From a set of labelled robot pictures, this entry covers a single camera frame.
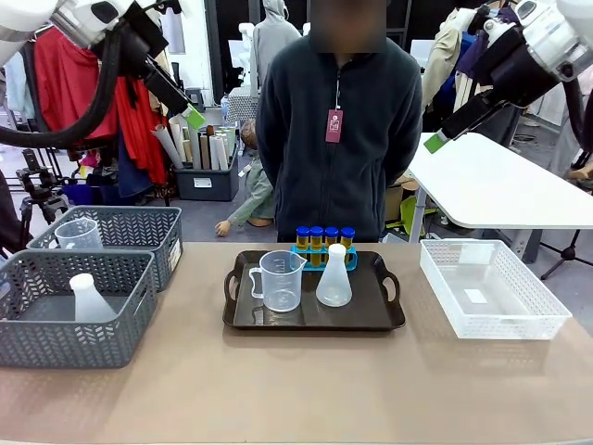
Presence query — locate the beige coat on mannequin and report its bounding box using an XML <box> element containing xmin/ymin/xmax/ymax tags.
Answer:
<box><xmin>413</xmin><ymin>8</ymin><xmax>478</xmax><ymax>118</ymax></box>

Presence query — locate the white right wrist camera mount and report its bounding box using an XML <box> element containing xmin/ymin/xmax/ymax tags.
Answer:
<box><xmin>479</xmin><ymin>4</ymin><xmax>500</xmax><ymax>36</ymax></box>

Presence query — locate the black tripod with camera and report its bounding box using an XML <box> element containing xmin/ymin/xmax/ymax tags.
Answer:
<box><xmin>16</xmin><ymin>148</ymin><xmax>70</xmax><ymax>247</ymax></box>

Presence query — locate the patterned grey table cloth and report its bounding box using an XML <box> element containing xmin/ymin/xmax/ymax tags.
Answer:
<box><xmin>225</xmin><ymin>87</ymin><xmax>261</xmax><ymax>124</ymax></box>

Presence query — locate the bright green plastic object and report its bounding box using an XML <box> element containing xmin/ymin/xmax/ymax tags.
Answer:
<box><xmin>400</xmin><ymin>194</ymin><xmax>439</xmax><ymax>237</ymax></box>

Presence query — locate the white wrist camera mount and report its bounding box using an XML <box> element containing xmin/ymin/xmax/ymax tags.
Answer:
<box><xmin>479</xmin><ymin>4</ymin><xmax>500</xmax><ymax>36</ymax></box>
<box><xmin>138</xmin><ymin>0</ymin><xmax>186</xmax><ymax>15</ymax></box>

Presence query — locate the dark brown serving tray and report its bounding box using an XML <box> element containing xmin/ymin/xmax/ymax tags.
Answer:
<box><xmin>222</xmin><ymin>249</ymin><xmax>408</xmax><ymax>332</ymax></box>

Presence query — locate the brown cardboard box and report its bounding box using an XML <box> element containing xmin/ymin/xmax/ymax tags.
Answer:
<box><xmin>384</xmin><ymin>175</ymin><xmax>418</xmax><ymax>224</ymax></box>

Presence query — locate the long red hanging dress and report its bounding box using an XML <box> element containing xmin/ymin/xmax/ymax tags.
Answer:
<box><xmin>114</xmin><ymin>76</ymin><xmax>169</xmax><ymax>185</ymax></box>

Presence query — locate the maroon hanging tag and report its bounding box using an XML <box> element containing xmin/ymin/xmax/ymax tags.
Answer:
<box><xmin>325</xmin><ymin>108</ymin><xmax>344</xmax><ymax>144</ymax></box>

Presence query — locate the cream paper roll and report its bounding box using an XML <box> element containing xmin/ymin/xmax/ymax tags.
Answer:
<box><xmin>167</xmin><ymin>114</ymin><xmax>192</xmax><ymax>164</ymax></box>

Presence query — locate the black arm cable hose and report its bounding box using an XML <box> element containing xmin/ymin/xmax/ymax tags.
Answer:
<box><xmin>0</xmin><ymin>27</ymin><xmax>125</xmax><ymax>150</ymax></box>
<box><xmin>561</xmin><ymin>76</ymin><xmax>593</xmax><ymax>171</ymax></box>

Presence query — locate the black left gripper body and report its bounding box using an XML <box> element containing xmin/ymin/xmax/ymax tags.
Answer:
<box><xmin>113</xmin><ymin>2</ymin><xmax>169</xmax><ymax>80</ymax></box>

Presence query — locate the child doll in green top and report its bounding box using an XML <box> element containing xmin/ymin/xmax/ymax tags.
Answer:
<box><xmin>214</xmin><ymin>118</ymin><xmax>278</xmax><ymax>237</ymax></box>

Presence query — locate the dark grey storage bin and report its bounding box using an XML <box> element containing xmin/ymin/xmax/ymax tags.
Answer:
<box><xmin>173</xmin><ymin>147</ymin><xmax>241</xmax><ymax>203</ymax></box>

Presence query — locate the white table with metal legs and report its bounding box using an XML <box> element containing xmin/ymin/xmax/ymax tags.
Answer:
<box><xmin>407</xmin><ymin>132</ymin><xmax>593</xmax><ymax>265</ymax></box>

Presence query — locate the navy purple hanging garment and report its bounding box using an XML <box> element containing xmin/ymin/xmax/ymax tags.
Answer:
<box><xmin>456</xmin><ymin>32</ymin><xmax>492</xmax><ymax>85</ymax></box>

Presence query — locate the black tripod stand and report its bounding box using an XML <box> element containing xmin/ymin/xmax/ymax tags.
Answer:
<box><xmin>539</xmin><ymin>229</ymin><xmax>593</xmax><ymax>282</ymax></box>

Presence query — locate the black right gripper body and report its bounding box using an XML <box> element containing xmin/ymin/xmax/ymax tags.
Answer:
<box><xmin>475</xmin><ymin>22</ymin><xmax>561</xmax><ymax>110</ymax></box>

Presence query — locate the brown paper roll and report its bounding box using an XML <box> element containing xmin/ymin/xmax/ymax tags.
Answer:
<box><xmin>198</xmin><ymin>124</ymin><xmax>215</xmax><ymax>172</ymax></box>

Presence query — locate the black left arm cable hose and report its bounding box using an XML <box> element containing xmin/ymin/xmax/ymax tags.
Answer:
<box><xmin>0</xmin><ymin>27</ymin><xmax>125</xmax><ymax>150</ymax></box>

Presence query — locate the red hanging coat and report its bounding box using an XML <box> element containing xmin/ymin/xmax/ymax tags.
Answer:
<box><xmin>32</xmin><ymin>27</ymin><xmax>75</xmax><ymax>134</ymax></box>

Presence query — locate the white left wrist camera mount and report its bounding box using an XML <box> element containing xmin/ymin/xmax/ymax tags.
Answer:
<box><xmin>138</xmin><ymin>0</ymin><xmax>186</xmax><ymax>15</ymax></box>

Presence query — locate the mannequin in grey hoodie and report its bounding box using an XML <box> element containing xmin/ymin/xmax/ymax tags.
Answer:
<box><xmin>252</xmin><ymin>0</ymin><xmax>303</xmax><ymax>90</ymax></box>

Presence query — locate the grey basket with white label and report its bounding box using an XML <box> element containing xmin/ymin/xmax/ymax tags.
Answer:
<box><xmin>26</xmin><ymin>205</ymin><xmax>184</xmax><ymax>294</ymax></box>

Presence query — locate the clear plastic measuring cup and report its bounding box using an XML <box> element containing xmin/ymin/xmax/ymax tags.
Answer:
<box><xmin>54</xmin><ymin>217</ymin><xmax>104</xmax><ymax>250</ymax></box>
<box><xmin>248</xmin><ymin>249</ymin><xmax>308</xmax><ymax>312</ymax></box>

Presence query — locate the grey plastic lattice basket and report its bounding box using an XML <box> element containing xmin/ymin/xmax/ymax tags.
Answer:
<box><xmin>0</xmin><ymin>249</ymin><xmax>158</xmax><ymax>371</ymax></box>

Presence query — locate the translucent white conical flask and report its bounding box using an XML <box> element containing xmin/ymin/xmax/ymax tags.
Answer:
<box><xmin>69</xmin><ymin>273</ymin><xmax>118</xmax><ymax>323</ymax></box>
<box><xmin>315</xmin><ymin>244</ymin><xmax>354</xmax><ymax>308</ymax></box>

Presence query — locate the red hanging hoodie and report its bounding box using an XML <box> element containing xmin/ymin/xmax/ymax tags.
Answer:
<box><xmin>64</xmin><ymin>45</ymin><xmax>120</xmax><ymax>140</ymax></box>

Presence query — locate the grey paper roll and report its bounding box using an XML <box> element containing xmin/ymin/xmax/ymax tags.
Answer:
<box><xmin>188</xmin><ymin>129</ymin><xmax>203</xmax><ymax>172</ymax></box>

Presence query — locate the person in dark fleece jacket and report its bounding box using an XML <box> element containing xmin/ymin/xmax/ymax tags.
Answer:
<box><xmin>256</xmin><ymin>0</ymin><xmax>423</xmax><ymax>245</ymax></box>

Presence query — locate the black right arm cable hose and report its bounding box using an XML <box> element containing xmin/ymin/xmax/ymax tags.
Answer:
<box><xmin>561</xmin><ymin>76</ymin><xmax>593</xmax><ymax>171</ymax></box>

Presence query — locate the pale grey hanging jacket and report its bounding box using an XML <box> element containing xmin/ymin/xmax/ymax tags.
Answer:
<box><xmin>3</xmin><ymin>50</ymin><xmax>36</xmax><ymax>121</ymax></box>

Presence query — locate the blue test tube rack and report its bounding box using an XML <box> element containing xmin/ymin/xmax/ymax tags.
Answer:
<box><xmin>290</xmin><ymin>244</ymin><xmax>359</xmax><ymax>273</ymax></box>

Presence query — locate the bare white mannequin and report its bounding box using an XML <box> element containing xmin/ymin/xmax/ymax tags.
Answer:
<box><xmin>238</xmin><ymin>20</ymin><xmax>257</xmax><ymax>89</ymax></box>

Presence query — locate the white plastic lattice basket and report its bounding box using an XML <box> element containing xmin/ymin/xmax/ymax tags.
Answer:
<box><xmin>419</xmin><ymin>238</ymin><xmax>574</xmax><ymax>341</ymax></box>

